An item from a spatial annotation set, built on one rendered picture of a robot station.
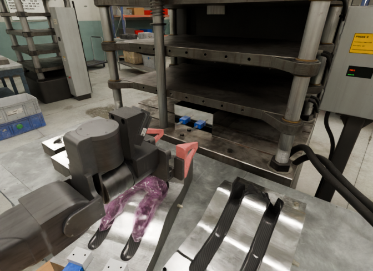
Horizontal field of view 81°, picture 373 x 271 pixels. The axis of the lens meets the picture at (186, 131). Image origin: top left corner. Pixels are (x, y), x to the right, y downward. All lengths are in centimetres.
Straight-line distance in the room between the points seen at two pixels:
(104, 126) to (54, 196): 11
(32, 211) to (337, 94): 106
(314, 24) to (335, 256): 75
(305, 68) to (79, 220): 84
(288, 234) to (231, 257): 17
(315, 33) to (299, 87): 19
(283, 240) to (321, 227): 26
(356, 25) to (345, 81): 20
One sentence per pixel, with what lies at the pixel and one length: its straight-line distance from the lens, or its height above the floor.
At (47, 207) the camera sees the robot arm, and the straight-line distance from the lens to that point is 33.
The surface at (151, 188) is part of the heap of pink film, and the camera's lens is 82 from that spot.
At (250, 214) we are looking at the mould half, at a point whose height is 92.
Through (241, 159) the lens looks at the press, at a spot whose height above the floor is 79.
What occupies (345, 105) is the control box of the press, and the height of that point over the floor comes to 111.
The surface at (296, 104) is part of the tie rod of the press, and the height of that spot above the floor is 112.
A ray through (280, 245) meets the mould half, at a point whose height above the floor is 90.
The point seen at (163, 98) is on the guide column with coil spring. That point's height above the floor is 99.
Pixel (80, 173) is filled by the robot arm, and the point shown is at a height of 125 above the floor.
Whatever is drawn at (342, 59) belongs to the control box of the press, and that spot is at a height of 129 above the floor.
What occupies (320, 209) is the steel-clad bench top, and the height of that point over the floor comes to 80.
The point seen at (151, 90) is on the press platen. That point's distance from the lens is 146.
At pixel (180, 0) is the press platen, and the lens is 128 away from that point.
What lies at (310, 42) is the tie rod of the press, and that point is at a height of 136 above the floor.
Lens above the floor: 144
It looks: 28 degrees down
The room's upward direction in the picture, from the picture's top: straight up
